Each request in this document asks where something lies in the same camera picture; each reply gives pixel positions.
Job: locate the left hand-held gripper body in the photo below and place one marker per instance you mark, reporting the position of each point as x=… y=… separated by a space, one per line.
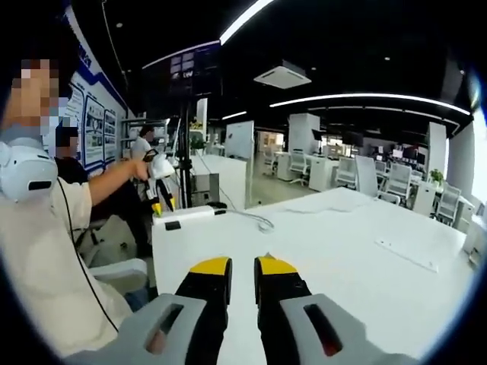
x=161 y=165

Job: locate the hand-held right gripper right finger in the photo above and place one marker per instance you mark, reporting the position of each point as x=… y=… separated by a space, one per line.
x=281 y=304

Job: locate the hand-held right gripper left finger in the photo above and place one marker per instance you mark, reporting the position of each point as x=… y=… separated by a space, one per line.
x=205 y=304

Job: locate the white power strip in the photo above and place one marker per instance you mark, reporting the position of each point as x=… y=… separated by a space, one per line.
x=186 y=212

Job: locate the black mounting bracket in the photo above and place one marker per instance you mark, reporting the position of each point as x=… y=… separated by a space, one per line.
x=172 y=225

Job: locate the straight ceiling light strip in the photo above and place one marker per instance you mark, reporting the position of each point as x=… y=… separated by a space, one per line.
x=365 y=97

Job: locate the person's left hand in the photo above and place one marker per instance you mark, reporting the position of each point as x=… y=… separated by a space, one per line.
x=140 y=167

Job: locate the black tripod stand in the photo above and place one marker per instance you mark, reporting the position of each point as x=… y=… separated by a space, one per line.
x=186 y=159

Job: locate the grey storage shelf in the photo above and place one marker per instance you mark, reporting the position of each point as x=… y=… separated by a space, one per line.
x=131 y=129

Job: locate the white chair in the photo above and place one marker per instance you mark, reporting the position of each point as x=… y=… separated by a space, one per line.
x=121 y=272

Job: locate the standing whiteboard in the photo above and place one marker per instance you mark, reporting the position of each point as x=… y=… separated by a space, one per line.
x=239 y=138

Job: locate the hanging dark screen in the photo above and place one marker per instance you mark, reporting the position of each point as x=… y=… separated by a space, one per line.
x=182 y=68

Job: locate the white worn device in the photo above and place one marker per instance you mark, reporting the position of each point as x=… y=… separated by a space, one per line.
x=23 y=171

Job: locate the person's beige shirt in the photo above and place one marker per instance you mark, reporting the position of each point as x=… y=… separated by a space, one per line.
x=42 y=273

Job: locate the ceiling air conditioner unit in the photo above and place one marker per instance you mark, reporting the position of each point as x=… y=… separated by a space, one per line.
x=283 y=78

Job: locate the leaning white board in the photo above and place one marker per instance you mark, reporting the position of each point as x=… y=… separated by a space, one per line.
x=367 y=175

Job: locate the long curved ceiling light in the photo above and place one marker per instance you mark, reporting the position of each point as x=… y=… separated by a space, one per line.
x=243 y=19

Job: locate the group of white office chairs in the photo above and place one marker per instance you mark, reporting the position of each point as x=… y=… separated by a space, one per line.
x=399 y=178

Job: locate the green potted plant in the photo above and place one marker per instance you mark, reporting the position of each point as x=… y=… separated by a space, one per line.
x=437 y=175

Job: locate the blue white wall poster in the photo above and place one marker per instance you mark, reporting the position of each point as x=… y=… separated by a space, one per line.
x=97 y=129

